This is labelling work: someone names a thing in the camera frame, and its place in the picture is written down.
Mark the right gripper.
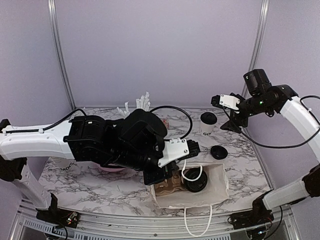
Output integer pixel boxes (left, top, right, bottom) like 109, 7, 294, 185
220, 92, 272, 133

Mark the cardboard cup carrier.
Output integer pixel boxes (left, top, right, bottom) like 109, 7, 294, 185
154, 171, 187, 196

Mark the white paper coffee cup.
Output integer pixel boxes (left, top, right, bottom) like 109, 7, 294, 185
199, 121, 215, 137

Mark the brown paper bag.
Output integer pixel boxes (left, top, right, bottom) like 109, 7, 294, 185
150, 158, 232, 237

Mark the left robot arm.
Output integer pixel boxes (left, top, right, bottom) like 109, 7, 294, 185
0, 109, 200, 223

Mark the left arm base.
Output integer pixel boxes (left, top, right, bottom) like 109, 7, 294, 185
36, 193, 80, 229

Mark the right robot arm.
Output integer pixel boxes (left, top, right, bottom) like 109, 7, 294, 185
217, 69, 320, 224

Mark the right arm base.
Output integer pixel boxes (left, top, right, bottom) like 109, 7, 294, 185
227, 193, 274, 230

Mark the pink plate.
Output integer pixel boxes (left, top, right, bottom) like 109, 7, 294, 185
98, 166, 125, 173

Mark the red patterned bowl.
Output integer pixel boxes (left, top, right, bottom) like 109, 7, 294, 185
162, 119, 170, 130

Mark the stack of white paper cups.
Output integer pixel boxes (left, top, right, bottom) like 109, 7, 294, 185
51, 157, 76, 172

